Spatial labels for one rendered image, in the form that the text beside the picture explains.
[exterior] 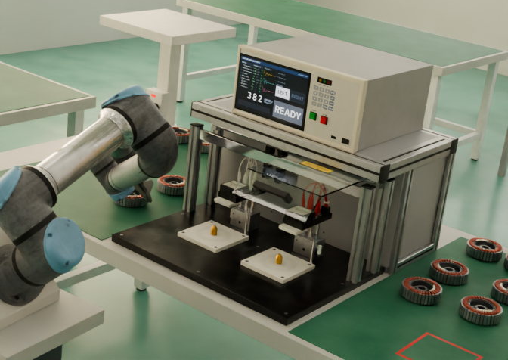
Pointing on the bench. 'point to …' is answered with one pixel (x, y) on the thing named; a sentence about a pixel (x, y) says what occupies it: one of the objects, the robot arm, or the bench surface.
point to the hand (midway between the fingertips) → (131, 197)
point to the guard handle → (272, 190)
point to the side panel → (421, 212)
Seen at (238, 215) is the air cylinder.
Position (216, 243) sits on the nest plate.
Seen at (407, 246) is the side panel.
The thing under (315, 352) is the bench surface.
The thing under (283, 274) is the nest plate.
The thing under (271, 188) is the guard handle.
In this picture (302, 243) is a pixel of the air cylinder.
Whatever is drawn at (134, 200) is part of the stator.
